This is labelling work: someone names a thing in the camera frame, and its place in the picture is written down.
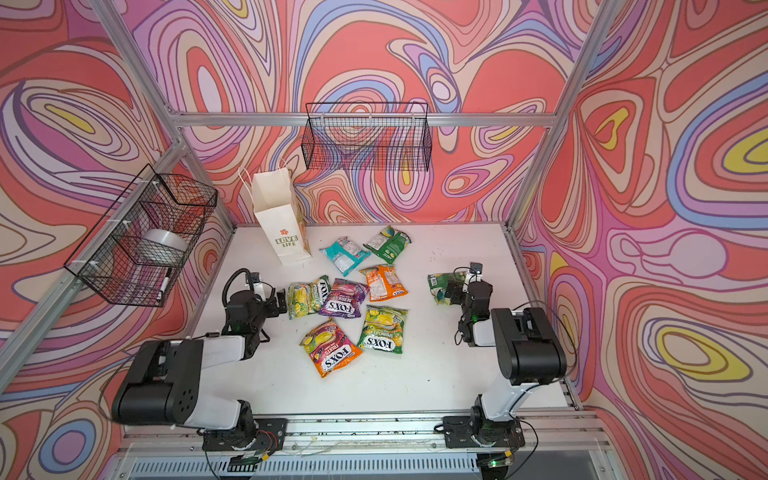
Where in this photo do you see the orange Fox's candy packet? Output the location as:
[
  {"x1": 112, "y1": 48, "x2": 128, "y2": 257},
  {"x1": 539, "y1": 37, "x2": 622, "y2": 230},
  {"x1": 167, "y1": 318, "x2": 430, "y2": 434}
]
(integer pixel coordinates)
[{"x1": 299, "y1": 319, "x2": 362, "y2": 378}]

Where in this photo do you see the orange white snack packet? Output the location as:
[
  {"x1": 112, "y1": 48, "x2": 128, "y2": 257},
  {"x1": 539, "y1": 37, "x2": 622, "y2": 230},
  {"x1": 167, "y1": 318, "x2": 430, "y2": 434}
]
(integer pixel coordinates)
[{"x1": 360, "y1": 264, "x2": 408, "y2": 302}]

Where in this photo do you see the purple Fox's candy packet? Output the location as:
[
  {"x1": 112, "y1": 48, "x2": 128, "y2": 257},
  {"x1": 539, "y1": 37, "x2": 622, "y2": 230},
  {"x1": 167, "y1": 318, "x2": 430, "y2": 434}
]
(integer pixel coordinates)
[{"x1": 319, "y1": 278, "x2": 369, "y2": 319}]

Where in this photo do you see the green yellow Fox's candy packet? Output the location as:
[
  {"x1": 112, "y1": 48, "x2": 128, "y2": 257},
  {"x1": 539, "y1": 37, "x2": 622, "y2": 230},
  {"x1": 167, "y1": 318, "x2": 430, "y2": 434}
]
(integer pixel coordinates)
[{"x1": 357, "y1": 305, "x2": 409, "y2": 355}]

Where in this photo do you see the white paper gift bag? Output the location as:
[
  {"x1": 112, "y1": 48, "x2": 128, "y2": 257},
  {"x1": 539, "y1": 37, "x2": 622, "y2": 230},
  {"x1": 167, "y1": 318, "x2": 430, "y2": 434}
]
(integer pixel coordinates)
[{"x1": 238, "y1": 168, "x2": 311, "y2": 265}]

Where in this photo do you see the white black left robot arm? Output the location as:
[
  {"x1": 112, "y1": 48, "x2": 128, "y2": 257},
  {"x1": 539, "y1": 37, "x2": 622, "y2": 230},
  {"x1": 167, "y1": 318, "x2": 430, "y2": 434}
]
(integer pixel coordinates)
[{"x1": 109, "y1": 268, "x2": 288, "y2": 457}]

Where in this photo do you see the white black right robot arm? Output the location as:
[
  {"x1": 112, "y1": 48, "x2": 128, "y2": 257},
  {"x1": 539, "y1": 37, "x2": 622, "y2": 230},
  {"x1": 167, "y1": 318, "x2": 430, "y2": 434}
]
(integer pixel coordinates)
[{"x1": 435, "y1": 280, "x2": 568, "y2": 450}]

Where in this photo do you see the marker pen in basket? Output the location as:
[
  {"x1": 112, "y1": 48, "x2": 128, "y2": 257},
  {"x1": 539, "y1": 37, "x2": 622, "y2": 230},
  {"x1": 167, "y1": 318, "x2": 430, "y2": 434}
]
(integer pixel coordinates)
[{"x1": 156, "y1": 275, "x2": 171, "y2": 305}]

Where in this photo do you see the dark green snack packet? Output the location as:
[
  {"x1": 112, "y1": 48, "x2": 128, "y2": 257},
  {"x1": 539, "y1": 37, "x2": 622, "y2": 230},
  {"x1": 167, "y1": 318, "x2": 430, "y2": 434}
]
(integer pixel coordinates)
[{"x1": 363, "y1": 225, "x2": 412, "y2": 265}]

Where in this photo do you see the white tape roll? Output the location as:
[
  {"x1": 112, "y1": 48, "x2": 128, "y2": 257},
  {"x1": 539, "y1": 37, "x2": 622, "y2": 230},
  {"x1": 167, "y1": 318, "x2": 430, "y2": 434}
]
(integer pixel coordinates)
[{"x1": 138, "y1": 229, "x2": 188, "y2": 266}]

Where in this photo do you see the teal snack packet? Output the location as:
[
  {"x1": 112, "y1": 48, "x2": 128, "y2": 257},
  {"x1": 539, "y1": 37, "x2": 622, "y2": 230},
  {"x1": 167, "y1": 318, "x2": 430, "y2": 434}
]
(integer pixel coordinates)
[{"x1": 320, "y1": 236, "x2": 370, "y2": 276}]

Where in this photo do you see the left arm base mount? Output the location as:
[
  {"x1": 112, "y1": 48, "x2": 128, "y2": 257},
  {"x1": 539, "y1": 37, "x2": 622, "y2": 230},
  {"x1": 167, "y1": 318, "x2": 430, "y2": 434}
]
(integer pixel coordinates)
[{"x1": 198, "y1": 417, "x2": 288, "y2": 453}]

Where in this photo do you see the black wire basket left wall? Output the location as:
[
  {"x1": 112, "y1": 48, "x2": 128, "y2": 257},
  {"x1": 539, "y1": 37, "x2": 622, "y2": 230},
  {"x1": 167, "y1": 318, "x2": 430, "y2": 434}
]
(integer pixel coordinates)
[{"x1": 64, "y1": 165, "x2": 218, "y2": 308}]

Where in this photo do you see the black wire basket wall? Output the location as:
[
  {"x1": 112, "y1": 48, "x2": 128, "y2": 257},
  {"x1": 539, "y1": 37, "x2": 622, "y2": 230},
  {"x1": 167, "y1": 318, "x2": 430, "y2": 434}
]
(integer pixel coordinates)
[
  {"x1": 64, "y1": 165, "x2": 218, "y2": 308},
  {"x1": 301, "y1": 101, "x2": 433, "y2": 172}
]

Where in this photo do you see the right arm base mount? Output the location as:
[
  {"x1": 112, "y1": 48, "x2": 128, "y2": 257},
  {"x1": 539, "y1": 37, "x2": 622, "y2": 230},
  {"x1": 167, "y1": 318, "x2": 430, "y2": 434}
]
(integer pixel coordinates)
[{"x1": 434, "y1": 415, "x2": 526, "y2": 451}]

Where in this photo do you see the aluminium front rail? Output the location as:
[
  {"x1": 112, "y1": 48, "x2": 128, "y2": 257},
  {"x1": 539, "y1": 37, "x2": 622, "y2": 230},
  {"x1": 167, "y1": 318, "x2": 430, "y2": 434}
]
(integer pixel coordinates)
[{"x1": 107, "y1": 409, "x2": 626, "y2": 479}]

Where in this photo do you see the black wire basket back wall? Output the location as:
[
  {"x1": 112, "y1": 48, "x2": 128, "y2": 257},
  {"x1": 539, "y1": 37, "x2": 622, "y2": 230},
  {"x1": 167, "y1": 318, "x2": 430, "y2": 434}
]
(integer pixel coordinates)
[{"x1": 301, "y1": 101, "x2": 433, "y2": 172}]

